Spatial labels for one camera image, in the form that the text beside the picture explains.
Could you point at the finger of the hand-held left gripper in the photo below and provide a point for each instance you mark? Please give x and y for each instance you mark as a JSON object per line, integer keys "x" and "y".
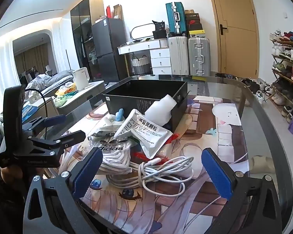
{"x": 70, "y": 136}
{"x": 55, "y": 120}

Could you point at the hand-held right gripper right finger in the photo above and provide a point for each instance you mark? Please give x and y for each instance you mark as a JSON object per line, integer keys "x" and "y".
{"x": 216, "y": 175}

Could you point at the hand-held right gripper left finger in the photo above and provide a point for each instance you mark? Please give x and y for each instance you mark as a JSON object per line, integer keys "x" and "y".
{"x": 88, "y": 173}

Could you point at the zip bag of white laces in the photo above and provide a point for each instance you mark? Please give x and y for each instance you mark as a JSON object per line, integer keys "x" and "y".
{"x": 112, "y": 160}

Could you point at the white plastic bag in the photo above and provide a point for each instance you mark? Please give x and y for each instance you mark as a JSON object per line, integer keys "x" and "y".
{"x": 109, "y": 124}

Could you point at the black cardboard box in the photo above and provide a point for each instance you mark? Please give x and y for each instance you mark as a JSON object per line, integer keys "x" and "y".
{"x": 127, "y": 102}

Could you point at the large white medicine packet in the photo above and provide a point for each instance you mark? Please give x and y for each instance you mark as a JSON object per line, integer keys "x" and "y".
{"x": 146, "y": 131}

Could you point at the small blue soft toy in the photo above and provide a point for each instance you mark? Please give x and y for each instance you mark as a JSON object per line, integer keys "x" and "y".
{"x": 119, "y": 114}

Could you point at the person's left hand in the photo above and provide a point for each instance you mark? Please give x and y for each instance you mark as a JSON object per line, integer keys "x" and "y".
{"x": 11, "y": 175}

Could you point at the white power strip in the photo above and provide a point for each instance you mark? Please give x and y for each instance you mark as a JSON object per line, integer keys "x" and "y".
{"x": 35, "y": 99}

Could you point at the colourful snack bags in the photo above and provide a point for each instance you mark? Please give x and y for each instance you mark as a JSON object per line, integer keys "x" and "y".
{"x": 66, "y": 92}

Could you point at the bed with grey duvet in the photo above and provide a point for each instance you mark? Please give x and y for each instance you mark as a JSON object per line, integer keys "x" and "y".
{"x": 48, "y": 80}

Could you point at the white side table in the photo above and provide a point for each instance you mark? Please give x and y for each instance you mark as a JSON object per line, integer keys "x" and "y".
{"x": 88, "y": 95}

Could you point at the printed cartoon table mat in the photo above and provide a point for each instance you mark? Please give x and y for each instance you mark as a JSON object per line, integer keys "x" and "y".
{"x": 205, "y": 131}

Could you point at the beige slippers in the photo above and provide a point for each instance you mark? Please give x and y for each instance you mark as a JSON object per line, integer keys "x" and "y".
{"x": 261, "y": 163}

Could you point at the white electric kettle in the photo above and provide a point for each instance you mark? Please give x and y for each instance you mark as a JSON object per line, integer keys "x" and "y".
{"x": 81, "y": 78}

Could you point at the red and white balloon pack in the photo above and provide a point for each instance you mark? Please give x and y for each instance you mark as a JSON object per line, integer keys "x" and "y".
{"x": 139, "y": 155}

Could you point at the brown curtain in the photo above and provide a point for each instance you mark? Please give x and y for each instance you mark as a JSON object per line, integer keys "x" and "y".
{"x": 31, "y": 58}

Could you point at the white foam block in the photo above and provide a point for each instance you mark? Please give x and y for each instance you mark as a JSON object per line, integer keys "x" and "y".
{"x": 160, "y": 109}

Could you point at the dark grey refrigerator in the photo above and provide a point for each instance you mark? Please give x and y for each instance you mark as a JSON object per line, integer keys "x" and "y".
{"x": 108, "y": 43}

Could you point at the pile of dark shoes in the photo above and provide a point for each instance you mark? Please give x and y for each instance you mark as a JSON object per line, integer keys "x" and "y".
{"x": 251, "y": 85}

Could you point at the woven grey basket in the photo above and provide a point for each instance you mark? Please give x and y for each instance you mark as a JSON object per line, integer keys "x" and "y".
{"x": 140, "y": 65}

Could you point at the dark glass cabinet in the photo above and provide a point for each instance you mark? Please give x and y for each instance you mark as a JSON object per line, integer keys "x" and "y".
{"x": 81, "y": 24}

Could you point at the oval mirror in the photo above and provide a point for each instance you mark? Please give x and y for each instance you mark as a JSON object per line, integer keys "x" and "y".
{"x": 134, "y": 33}

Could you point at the wooden shoe rack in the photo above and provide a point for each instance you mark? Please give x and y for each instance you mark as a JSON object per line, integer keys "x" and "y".
{"x": 283, "y": 75}

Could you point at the silver suitcase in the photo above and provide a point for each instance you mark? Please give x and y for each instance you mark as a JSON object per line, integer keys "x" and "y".
{"x": 199, "y": 56}

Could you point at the white dresser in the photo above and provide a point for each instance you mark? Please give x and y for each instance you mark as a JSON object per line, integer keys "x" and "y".
{"x": 158, "y": 53}

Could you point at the brown cardboard piece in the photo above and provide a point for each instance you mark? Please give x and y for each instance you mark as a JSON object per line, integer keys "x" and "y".
{"x": 117, "y": 12}

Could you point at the white suitcase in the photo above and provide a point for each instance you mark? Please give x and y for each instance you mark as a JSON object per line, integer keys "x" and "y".
{"x": 178, "y": 56}

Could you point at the black bag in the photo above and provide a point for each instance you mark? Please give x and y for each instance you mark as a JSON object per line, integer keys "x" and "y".
{"x": 160, "y": 30}

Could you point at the shoe rack with shoes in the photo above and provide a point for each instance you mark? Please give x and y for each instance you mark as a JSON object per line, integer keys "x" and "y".
{"x": 285, "y": 53}

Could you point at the black and yellow shoe box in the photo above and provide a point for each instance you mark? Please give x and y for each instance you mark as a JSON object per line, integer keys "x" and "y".
{"x": 196, "y": 32}

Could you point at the wooden door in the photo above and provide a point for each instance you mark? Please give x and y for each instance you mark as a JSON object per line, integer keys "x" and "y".
{"x": 236, "y": 29}

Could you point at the black shoe box red logo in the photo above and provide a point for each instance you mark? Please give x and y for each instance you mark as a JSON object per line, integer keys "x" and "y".
{"x": 193, "y": 24}

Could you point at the teal suitcase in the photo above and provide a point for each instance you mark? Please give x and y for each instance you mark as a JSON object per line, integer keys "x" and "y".
{"x": 175, "y": 17}

